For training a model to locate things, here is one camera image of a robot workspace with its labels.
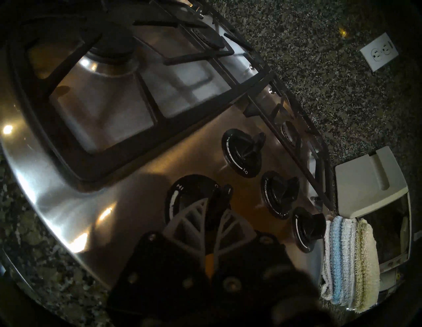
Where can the white toaster oven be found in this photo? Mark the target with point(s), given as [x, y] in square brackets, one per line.
[362, 184]

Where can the black stove knob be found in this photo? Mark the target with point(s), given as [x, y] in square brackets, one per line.
[240, 151]
[191, 188]
[278, 194]
[306, 229]

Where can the stainless steel gas cooktop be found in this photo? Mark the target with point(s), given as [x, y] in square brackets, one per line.
[99, 204]

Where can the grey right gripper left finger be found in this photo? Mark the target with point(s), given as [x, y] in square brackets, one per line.
[184, 230]

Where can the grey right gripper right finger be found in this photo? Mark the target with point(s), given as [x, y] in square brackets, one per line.
[237, 237]

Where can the black cast iron grate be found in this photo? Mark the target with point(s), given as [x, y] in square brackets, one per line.
[323, 191]
[82, 164]

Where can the white wall outlet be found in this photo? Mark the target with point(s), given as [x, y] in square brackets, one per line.
[379, 51]

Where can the folded blue cloth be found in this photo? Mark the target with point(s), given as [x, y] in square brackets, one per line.
[336, 257]

